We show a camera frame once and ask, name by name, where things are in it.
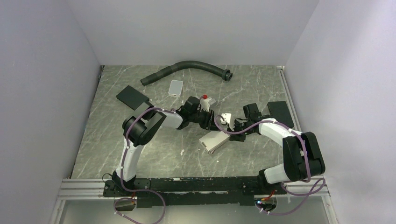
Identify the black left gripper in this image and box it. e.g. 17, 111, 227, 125
190, 110, 221, 133

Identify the black mounting base rail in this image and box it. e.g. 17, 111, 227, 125
103, 176, 286, 208

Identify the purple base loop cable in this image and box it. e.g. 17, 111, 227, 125
113, 187, 168, 224

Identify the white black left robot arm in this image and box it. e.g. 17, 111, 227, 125
112, 97, 218, 196

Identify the black flat rectangular box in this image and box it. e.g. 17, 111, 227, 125
116, 85, 149, 110

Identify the clear white plastic case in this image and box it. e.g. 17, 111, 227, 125
168, 80, 184, 97

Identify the white cardboard box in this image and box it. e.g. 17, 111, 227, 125
198, 131, 230, 154

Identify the aluminium frame rail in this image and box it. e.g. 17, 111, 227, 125
57, 179, 105, 200

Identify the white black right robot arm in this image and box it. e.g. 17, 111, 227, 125
228, 101, 325, 194

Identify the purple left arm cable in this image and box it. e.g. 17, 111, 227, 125
120, 106, 177, 192

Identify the black corrugated hose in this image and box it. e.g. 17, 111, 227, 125
141, 60, 233, 87

